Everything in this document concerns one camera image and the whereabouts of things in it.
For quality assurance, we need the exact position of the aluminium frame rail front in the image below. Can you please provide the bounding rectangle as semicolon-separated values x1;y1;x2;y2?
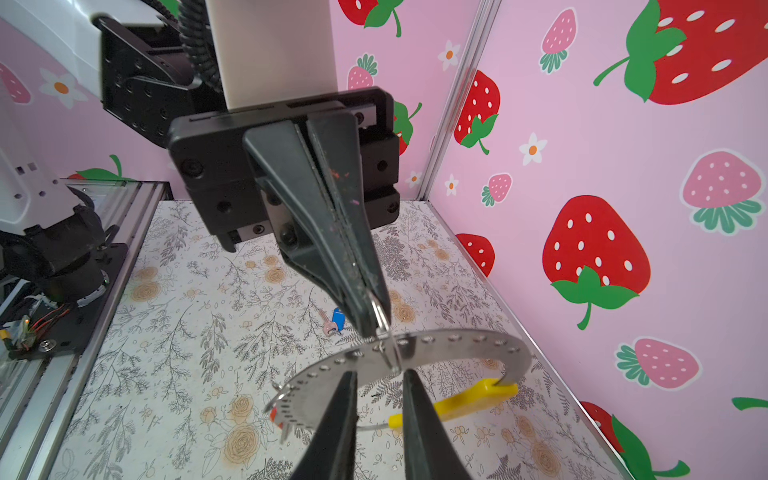
1;179;170;479

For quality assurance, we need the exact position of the aluminium corner post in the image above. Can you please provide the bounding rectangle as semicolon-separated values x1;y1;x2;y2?
416;0;503;201

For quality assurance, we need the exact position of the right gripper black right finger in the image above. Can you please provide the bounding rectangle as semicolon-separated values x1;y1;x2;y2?
402;369;471;480

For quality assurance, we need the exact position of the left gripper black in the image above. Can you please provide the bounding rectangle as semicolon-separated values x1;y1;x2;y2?
168;87;401;338

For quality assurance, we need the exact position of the grey keyring loop yellow tag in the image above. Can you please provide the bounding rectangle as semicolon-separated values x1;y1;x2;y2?
263;299;534;445

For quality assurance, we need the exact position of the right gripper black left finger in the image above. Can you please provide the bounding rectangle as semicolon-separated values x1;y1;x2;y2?
289;372;358;480

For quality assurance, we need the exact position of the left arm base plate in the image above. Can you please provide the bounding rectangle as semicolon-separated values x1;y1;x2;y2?
1;243;128;360

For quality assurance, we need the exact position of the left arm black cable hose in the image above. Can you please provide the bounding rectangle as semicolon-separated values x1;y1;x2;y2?
143;0;226;97

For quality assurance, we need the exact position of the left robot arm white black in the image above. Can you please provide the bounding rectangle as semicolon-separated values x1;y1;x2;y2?
1;1;400;340

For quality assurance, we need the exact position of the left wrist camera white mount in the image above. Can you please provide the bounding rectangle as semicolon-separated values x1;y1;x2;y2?
206;0;338;110

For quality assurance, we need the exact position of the key with blue tag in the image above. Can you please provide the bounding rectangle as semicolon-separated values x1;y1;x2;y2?
319;308;346;337

